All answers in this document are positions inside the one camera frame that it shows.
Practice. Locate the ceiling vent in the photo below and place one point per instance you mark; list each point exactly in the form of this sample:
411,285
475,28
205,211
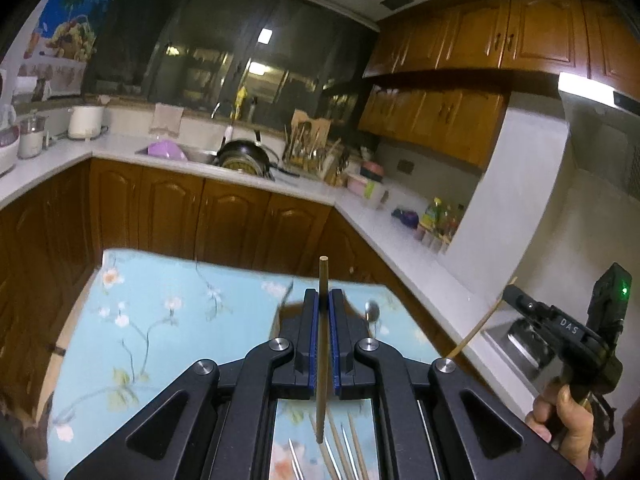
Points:
396,1

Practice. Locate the wooden base cabinets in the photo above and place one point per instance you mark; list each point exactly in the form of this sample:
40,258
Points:
165,210

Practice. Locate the purple blue small object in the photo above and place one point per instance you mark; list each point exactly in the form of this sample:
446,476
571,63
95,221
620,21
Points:
406,218

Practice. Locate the wooden countertop utensil rack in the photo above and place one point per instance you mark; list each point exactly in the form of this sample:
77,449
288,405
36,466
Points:
307,142

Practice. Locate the glass blender jar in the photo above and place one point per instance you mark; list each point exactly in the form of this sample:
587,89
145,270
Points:
32,137

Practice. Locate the wooden low wall cabinet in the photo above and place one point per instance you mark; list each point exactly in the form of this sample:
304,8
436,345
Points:
430,115

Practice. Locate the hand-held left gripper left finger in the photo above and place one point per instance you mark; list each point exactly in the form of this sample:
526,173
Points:
313,335

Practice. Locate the yellow oil bottle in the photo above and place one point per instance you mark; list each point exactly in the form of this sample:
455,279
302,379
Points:
432,215

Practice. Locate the person's right hand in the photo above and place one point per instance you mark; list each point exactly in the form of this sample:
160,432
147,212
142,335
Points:
570,425

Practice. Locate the wall socket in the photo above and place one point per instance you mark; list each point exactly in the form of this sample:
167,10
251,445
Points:
405,167

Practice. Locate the steel range hood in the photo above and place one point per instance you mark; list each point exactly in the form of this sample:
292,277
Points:
605,125

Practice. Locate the white electric pot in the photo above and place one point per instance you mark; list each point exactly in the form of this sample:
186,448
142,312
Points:
86,122

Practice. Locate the red cap sauce bottle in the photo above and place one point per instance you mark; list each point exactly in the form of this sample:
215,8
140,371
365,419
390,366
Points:
452,222

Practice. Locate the purple plastic basin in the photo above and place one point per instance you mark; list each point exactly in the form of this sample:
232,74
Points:
167,151

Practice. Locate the white rice cooker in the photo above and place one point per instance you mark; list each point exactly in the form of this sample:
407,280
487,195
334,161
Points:
7,150

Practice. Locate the black wok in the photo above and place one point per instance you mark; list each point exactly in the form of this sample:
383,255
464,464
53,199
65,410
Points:
245,152

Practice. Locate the light blue floral tablecloth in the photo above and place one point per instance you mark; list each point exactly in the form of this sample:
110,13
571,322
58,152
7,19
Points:
165,340

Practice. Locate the pink lidded container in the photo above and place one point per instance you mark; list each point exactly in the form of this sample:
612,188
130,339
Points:
372,170

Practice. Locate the dark kitchen window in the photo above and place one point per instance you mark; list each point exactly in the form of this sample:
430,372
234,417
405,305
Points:
210,50

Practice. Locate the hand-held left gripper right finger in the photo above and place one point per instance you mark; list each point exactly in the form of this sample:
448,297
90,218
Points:
336,335

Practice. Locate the chrome sink faucet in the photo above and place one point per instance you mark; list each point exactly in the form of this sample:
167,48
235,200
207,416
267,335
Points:
222,115

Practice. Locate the beige hanging cloth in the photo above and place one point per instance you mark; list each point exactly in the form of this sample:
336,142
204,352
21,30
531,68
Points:
166,119

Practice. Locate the white plastic jar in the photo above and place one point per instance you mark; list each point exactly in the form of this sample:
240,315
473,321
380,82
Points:
379,199

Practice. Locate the pale pink green container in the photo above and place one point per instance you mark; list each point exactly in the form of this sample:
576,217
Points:
361,186

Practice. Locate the metal spoon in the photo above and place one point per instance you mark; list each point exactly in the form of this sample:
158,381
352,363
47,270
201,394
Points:
371,311

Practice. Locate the dark slim bottle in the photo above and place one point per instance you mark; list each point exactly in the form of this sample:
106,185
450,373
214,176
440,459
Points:
253,109

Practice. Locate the stainless steel stove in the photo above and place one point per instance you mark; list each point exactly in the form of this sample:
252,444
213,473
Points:
520,347

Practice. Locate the wooden ceiling wall cabinets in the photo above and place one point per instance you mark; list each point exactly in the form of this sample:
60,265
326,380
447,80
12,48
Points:
525,30

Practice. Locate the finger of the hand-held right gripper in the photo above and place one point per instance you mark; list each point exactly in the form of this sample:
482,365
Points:
525,305

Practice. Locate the tropical wall poster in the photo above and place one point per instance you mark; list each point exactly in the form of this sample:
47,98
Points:
65,25

